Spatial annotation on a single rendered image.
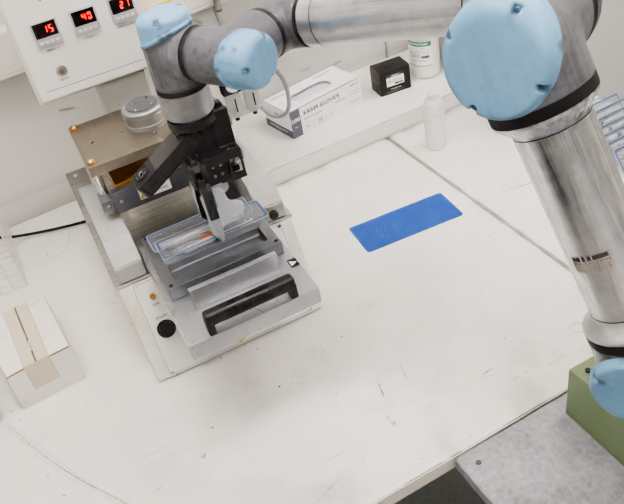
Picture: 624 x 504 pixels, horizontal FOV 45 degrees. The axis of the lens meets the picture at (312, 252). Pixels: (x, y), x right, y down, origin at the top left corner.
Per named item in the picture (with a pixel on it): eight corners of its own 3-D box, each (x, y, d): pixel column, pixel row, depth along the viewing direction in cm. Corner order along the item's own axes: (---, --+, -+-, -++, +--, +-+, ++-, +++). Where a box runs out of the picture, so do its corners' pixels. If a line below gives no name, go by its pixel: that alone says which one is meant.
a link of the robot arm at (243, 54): (289, 11, 98) (223, 5, 104) (239, 44, 91) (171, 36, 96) (298, 67, 103) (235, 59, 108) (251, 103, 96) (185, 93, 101)
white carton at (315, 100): (267, 124, 196) (261, 99, 192) (335, 89, 205) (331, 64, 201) (294, 139, 188) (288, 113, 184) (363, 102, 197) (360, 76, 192)
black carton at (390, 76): (371, 88, 202) (368, 65, 198) (401, 78, 204) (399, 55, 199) (381, 97, 198) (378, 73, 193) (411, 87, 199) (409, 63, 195)
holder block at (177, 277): (145, 249, 133) (140, 237, 131) (247, 206, 138) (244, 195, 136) (172, 301, 121) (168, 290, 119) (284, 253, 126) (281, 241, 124)
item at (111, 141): (77, 154, 154) (53, 97, 145) (217, 102, 161) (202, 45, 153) (105, 211, 136) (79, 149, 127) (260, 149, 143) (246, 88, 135)
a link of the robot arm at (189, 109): (164, 105, 103) (148, 84, 109) (174, 133, 106) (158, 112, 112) (215, 86, 105) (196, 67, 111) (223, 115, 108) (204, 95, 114)
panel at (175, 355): (169, 377, 138) (129, 285, 133) (314, 310, 145) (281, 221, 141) (170, 380, 136) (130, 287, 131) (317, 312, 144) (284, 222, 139)
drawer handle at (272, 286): (206, 329, 115) (199, 310, 112) (294, 289, 118) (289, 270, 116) (210, 337, 113) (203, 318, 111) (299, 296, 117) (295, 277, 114)
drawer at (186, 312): (143, 262, 136) (130, 228, 132) (253, 216, 142) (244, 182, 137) (195, 364, 115) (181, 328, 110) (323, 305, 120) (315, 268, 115)
